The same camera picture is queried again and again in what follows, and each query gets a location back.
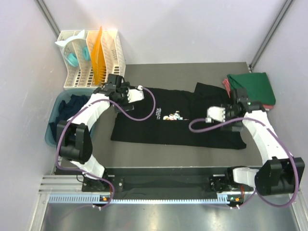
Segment black t shirt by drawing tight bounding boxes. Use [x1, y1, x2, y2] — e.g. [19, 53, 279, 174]
[111, 83, 246, 150]

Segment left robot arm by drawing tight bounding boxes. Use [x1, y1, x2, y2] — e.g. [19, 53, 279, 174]
[56, 74, 144, 191]

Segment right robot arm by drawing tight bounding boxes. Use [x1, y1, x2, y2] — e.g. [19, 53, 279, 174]
[224, 88, 305, 196]

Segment folded green t shirt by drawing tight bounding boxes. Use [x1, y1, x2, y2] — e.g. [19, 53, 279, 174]
[227, 72, 276, 105]

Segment folded pink t shirt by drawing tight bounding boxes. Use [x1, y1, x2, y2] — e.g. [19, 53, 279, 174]
[222, 78, 274, 111]

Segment orange plastic folder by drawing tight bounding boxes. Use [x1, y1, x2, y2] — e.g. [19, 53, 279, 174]
[91, 26, 106, 86]

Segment teal plastic bin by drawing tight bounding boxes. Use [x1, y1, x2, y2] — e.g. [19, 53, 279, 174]
[45, 88, 94, 147]

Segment teal cat ear headphones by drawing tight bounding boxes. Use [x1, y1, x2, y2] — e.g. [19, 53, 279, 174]
[55, 30, 86, 67]

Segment white file organizer rack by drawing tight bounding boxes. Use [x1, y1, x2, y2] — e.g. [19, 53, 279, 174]
[57, 30, 126, 90]

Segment navy blue t shirt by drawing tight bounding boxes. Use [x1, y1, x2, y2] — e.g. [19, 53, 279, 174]
[49, 94, 90, 141]

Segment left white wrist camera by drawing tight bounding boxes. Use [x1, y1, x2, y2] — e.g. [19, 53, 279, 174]
[127, 85, 144, 103]

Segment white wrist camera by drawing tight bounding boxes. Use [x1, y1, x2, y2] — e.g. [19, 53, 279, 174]
[205, 106, 226, 123]
[127, 85, 144, 103]

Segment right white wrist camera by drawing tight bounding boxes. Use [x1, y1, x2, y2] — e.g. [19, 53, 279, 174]
[205, 106, 226, 123]

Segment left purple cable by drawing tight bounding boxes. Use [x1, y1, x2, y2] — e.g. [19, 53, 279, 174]
[54, 86, 156, 210]

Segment right corner aluminium post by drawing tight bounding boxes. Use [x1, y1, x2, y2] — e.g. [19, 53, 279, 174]
[248, 0, 295, 72]

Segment corner aluminium post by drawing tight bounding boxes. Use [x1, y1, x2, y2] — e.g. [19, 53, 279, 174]
[248, 0, 295, 72]
[34, 0, 61, 38]

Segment left corner aluminium post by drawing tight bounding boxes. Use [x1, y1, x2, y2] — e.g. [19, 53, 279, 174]
[34, 0, 61, 38]

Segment aluminium frame rail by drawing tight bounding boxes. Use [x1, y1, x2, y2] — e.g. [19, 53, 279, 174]
[39, 174, 228, 199]

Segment white cable duct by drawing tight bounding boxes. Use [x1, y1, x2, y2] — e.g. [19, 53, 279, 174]
[48, 194, 243, 205]

